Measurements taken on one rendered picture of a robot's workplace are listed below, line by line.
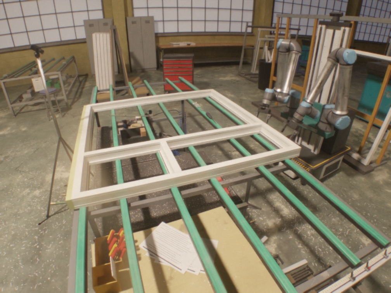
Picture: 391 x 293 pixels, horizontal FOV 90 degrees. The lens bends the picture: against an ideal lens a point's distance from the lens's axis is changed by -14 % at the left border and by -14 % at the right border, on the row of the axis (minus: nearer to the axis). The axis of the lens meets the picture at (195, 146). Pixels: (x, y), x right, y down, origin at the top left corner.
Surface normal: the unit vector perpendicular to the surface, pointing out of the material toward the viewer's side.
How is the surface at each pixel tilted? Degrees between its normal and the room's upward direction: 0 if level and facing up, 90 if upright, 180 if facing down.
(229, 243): 0
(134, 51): 90
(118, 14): 90
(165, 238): 0
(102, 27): 90
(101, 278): 0
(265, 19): 90
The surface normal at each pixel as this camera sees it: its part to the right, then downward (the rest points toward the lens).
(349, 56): 0.06, 0.39
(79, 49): 0.35, 0.47
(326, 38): -0.87, 0.25
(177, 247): 0.00, -0.86
